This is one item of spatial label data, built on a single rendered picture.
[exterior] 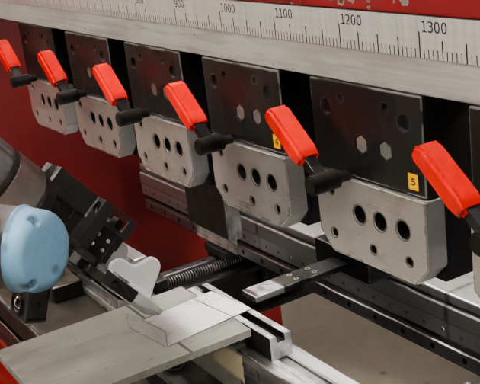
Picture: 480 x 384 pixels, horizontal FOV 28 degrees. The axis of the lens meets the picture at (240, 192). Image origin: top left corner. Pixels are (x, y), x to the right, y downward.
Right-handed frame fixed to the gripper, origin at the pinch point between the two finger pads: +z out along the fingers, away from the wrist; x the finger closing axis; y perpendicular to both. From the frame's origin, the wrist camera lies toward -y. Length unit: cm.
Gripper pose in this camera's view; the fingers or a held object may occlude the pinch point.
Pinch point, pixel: (136, 305)
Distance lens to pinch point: 115.8
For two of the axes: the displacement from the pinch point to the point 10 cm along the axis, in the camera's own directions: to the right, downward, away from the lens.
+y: 5.3, -8.2, 2.2
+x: -6.0, -1.9, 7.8
